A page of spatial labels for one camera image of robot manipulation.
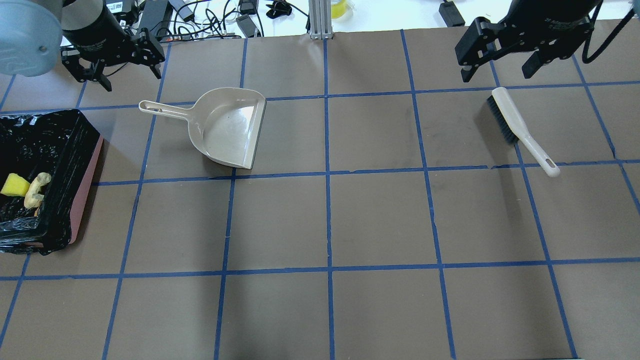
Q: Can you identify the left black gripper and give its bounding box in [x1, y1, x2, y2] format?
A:
[61, 5, 166, 92]

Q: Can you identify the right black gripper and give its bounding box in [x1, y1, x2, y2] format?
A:
[454, 0, 601, 84]

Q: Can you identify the white hand brush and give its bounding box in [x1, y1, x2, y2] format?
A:
[486, 87, 561, 178]

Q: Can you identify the beige plastic dustpan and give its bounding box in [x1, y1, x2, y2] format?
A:
[138, 87, 267, 170]

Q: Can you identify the yellow sponge piece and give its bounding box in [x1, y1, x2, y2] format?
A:
[0, 173, 31, 198]

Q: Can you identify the twisted bread piece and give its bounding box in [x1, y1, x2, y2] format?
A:
[23, 172, 52, 209]

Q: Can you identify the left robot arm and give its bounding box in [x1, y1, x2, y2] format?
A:
[0, 0, 166, 92]

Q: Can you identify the pink bin with black bag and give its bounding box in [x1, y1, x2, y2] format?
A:
[0, 109, 102, 256]

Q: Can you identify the black router box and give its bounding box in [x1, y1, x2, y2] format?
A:
[105, 0, 139, 25]

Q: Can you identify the black power adapter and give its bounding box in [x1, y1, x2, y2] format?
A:
[138, 0, 172, 41]

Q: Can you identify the black power brick right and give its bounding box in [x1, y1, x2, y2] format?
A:
[438, 0, 466, 28]

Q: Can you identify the yellow tape roll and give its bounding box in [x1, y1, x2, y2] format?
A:
[330, 0, 353, 20]

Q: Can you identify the aluminium frame post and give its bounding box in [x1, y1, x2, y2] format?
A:
[308, 0, 334, 40]

